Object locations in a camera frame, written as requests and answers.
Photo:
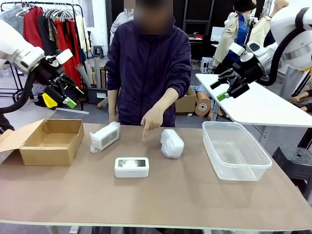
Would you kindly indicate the small grey stool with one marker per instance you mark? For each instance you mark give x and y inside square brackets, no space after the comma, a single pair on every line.
[98,51]

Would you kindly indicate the bystander in grey hoodie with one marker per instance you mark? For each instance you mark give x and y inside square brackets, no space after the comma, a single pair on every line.
[122,22]

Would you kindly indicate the person's left hand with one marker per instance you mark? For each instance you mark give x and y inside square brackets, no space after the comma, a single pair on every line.
[152,119]

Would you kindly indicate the black plastic stool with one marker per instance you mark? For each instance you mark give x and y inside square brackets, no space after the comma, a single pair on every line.
[297,161]

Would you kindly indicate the metal bar on floor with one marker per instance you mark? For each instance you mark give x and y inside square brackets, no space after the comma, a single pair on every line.
[70,111]

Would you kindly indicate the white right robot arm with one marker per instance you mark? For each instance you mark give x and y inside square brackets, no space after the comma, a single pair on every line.
[287,24]

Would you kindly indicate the long red dress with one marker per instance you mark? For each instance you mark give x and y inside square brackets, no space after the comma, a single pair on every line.
[67,39]

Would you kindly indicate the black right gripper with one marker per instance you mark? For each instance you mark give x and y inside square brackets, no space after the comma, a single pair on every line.
[246,69]

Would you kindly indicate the yellow cloth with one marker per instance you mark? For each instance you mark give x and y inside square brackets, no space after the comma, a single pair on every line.
[47,100]

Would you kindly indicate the black storage bin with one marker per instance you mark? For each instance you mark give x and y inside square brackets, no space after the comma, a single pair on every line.
[96,95]

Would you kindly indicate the white side table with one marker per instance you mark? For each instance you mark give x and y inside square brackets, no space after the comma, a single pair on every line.
[256,107]

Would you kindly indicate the clear plastic container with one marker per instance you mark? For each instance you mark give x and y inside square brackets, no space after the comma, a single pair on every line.
[209,146]

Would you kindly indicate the mannequin legs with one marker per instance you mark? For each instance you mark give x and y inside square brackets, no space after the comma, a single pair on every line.
[302,97]

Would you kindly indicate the black metal clothes rack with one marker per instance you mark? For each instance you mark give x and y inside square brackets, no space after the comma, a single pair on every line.
[11,93]

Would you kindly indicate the cream garment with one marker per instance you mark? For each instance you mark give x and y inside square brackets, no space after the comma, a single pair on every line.
[81,34]

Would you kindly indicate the cardboard box on floor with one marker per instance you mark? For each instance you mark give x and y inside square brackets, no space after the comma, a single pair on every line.
[186,102]

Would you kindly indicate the red jacket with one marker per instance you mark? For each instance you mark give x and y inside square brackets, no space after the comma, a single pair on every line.
[31,26]

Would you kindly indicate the fully bubble-wrapped clock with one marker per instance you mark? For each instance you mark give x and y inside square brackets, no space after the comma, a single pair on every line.
[171,143]

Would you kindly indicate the black patterned garment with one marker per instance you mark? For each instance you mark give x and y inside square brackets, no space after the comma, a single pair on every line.
[47,31]

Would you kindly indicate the lying mannequin torso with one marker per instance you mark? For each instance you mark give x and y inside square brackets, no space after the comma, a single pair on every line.
[202,106]

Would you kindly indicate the person's right forearm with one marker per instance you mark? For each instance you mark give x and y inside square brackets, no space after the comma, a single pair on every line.
[113,104]

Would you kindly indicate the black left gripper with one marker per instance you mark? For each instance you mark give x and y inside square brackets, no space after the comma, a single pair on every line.
[48,72]

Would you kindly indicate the bubble-wrapped clock showing display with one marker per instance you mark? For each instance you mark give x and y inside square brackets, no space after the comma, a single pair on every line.
[102,137]

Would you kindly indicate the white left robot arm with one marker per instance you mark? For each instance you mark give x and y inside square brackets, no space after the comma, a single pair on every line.
[14,48]

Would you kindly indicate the grey fluffy coat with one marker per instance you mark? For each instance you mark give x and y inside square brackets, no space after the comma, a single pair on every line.
[11,18]

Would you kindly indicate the person's left forearm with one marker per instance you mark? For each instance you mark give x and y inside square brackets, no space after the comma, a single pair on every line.
[170,97]

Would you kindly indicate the unwrapped white digital clock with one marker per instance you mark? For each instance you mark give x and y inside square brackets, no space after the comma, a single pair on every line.
[131,173]

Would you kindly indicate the beige paper roll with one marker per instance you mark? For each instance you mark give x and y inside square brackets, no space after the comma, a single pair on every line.
[89,70]

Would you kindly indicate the white computer case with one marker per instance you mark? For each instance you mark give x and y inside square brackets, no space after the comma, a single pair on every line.
[206,64]

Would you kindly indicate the person in navy jacket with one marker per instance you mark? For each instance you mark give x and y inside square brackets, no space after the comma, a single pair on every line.
[148,73]

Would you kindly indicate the tall grey paper roll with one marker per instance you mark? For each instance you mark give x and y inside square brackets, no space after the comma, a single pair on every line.
[97,70]

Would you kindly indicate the mannequin in beige coat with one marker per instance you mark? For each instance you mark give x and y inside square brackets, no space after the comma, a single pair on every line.
[234,31]

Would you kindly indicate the white monitor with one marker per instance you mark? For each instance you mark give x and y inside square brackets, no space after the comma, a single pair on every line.
[217,34]

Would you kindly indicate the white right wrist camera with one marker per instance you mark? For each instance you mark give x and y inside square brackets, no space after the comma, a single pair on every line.
[237,49]

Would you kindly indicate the open brown cardboard box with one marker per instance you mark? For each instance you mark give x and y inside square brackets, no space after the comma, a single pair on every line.
[48,156]

